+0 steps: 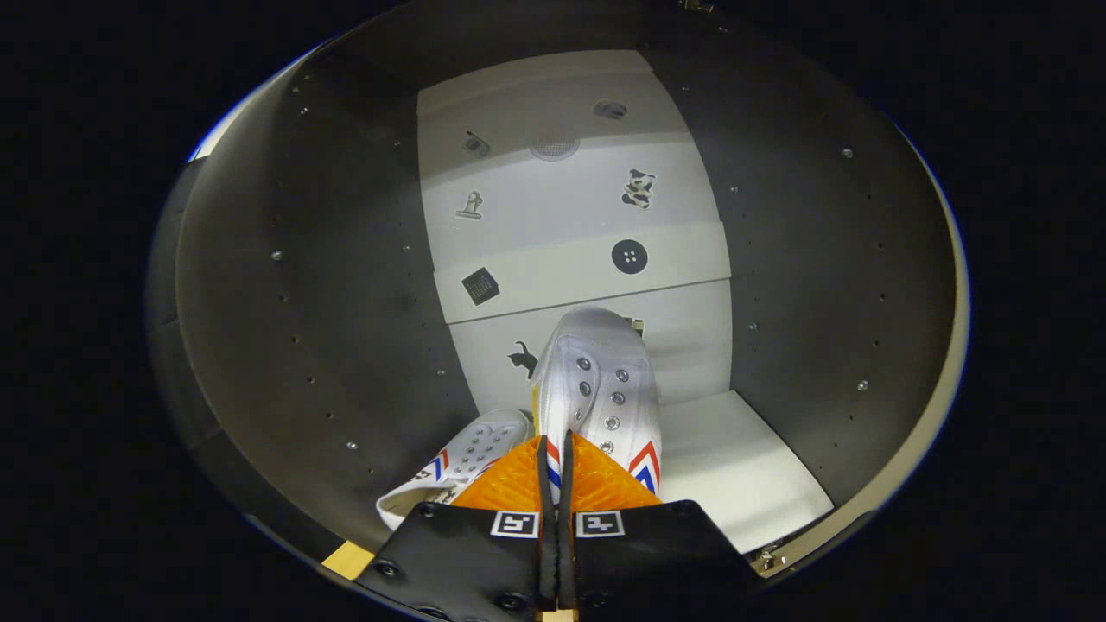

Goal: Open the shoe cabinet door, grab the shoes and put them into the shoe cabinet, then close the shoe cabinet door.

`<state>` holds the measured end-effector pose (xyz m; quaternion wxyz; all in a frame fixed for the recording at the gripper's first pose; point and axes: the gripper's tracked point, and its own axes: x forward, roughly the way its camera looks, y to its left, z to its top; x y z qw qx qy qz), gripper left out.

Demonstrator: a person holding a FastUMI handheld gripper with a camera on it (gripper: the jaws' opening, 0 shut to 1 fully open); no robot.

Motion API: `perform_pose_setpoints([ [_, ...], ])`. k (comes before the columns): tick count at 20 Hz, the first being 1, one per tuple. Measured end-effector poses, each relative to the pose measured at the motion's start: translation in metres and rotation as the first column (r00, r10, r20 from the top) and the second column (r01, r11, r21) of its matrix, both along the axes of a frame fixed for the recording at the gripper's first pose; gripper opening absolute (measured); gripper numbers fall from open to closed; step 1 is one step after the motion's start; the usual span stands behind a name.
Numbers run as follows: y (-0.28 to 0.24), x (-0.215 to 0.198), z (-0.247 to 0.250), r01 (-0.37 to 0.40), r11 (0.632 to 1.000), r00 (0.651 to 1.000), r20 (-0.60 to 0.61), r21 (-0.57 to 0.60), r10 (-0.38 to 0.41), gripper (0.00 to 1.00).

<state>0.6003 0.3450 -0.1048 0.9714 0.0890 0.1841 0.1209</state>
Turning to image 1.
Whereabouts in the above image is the white canvas shoe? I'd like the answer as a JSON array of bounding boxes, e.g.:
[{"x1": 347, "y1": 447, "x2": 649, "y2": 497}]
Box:
[
  {"x1": 529, "y1": 307, "x2": 664, "y2": 502},
  {"x1": 376, "y1": 409, "x2": 532, "y2": 530}
]

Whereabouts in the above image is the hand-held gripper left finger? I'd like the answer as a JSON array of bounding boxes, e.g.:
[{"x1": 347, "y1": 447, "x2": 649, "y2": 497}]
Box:
[{"x1": 354, "y1": 435, "x2": 558, "y2": 622}]

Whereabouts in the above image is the grey shoe cabinet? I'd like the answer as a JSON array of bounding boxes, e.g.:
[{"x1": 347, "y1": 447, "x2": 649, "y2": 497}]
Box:
[{"x1": 147, "y1": 0, "x2": 973, "y2": 588}]

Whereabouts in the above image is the metal door hinge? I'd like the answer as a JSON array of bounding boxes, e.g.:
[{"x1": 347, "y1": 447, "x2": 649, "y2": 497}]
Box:
[{"x1": 750, "y1": 537, "x2": 791, "y2": 578}]

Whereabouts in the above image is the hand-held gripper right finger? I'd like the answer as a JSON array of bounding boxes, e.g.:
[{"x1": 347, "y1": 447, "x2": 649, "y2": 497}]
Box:
[{"x1": 560, "y1": 430, "x2": 766, "y2": 622}]

